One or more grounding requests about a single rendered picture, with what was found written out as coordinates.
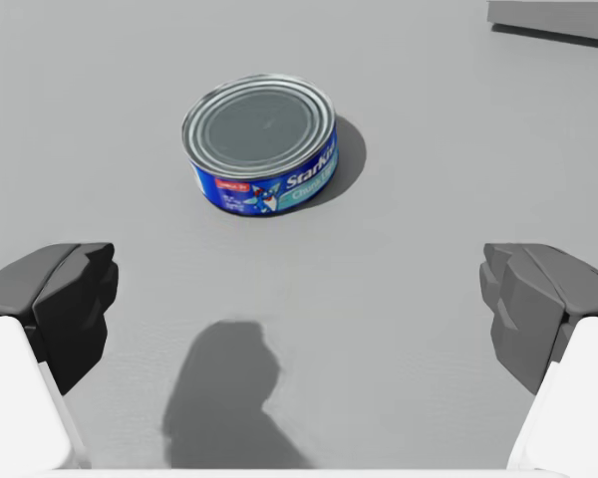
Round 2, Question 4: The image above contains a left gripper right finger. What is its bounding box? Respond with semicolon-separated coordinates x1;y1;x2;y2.
478;242;598;471

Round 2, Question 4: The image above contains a blue flat can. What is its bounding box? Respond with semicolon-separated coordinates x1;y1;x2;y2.
181;74;340;218

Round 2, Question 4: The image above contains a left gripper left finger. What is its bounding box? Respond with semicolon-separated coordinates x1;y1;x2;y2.
0;242;120;471

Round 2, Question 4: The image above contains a grey stand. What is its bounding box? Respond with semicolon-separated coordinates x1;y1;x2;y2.
486;0;598;52

